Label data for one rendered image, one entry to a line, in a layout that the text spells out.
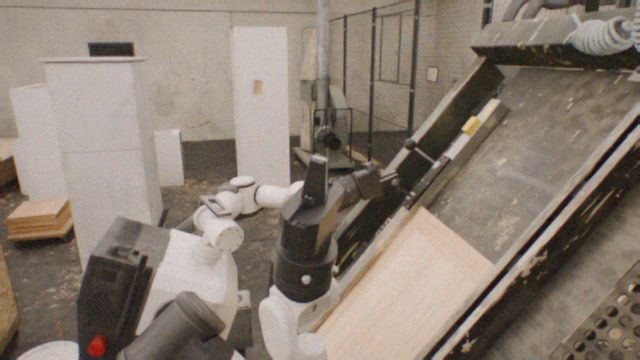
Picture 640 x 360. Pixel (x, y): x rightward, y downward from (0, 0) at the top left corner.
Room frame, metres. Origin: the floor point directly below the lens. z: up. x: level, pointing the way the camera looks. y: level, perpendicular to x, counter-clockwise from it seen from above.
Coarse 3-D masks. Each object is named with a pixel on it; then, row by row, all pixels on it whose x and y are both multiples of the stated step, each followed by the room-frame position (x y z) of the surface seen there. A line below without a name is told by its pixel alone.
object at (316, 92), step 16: (304, 64) 7.12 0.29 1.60; (304, 80) 7.03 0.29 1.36; (320, 80) 6.77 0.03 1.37; (304, 96) 7.04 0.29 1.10; (320, 96) 6.78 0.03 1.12; (336, 96) 6.70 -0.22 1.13; (304, 112) 7.10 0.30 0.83; (320, 112) 6.78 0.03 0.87; (336, 112) 6.55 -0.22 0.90; (304, 128) 7.07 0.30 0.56; (320, 128) 6.58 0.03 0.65; (336, 128) 6.54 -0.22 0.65; (352, 128) 6.32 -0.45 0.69; (304, 144) 7.05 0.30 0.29; (320, 144) 6.43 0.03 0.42; (336, 144) 6.24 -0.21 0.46; (304, 160) 6.52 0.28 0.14; (336, 160) 6.31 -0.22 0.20
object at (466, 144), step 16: (480, 112) 1.28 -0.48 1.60; (496, 112) 1.24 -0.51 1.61; (480, 128) 1.23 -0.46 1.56; (464, 144) 1.22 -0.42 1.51; (464, 160) 1.22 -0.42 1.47; (448, 176) 1.21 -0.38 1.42; (432, 192) 1.20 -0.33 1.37; (416, 208) 1.19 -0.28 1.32; (400, 224) 1.18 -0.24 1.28; (384, 240) 1.17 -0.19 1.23; (368, 256) 1.18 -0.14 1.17; (352, 272) 1.18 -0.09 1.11; (336, 304) 1.14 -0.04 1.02; (320, 320) 1.13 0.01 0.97
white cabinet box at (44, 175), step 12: (48, 156) 4.39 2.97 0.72; (24, 168) 4.33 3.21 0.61; (36, 168) 4.36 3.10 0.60; (48, 168) 4.39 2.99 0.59; (60, 168) 4.42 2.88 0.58; (36, 180) 4.35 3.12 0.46; (48, 180) 4.38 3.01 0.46; (60, 180) 4.41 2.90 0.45; (36, 192) 4.34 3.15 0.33; (48, 192) 4.38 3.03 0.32; (60, 192) 4.41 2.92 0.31
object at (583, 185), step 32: (608, 160) 0.75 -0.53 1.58; (576, 192) 0.75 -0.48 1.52; (608, 192) 0.73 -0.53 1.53; (544, 224) 0.75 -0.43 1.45; (576, 224) 0.72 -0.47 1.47; (512, 256) 0.74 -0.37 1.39; (544, 256) 0.71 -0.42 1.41; (480, 288) 0.74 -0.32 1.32; (512, 288) 0.70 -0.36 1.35; (448, 320) 0.73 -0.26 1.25; (480, 320) 0.69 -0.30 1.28; (512, 320) 0.70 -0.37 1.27; (448, 352) 0.67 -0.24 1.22; (480, 352) 0.69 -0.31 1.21
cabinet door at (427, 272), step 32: (416, 224) 1.14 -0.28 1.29; (384, 256) 1.15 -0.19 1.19; (416, 256) 1.04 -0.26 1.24; (448, 256) 0.94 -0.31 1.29; (480, 256) 0.87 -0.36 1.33; (352, 288) 1.15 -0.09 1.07; (384, 288) 1.04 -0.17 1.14; (416, 288) 0.95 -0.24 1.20; (448, 288) 0.87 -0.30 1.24; (352, 320) 1.04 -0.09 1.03; (384, 320) 0.94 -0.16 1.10; (416, 320) 0.86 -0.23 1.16; (352, 352) 0.94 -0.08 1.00; (384, 352) 0.86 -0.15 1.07; (416, 352) 0.79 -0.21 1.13
